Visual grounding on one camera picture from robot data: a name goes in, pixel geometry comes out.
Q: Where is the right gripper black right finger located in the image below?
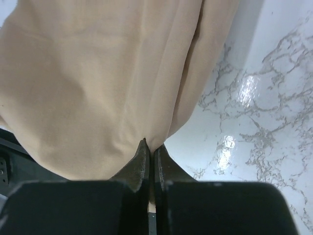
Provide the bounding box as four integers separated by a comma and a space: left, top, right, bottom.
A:
154, 146, 297, 235

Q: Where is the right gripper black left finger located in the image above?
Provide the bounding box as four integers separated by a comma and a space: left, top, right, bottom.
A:
0, 140, 150, 235

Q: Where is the beige t shirt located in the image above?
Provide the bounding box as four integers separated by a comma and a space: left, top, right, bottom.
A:
0, 0, 239, 180

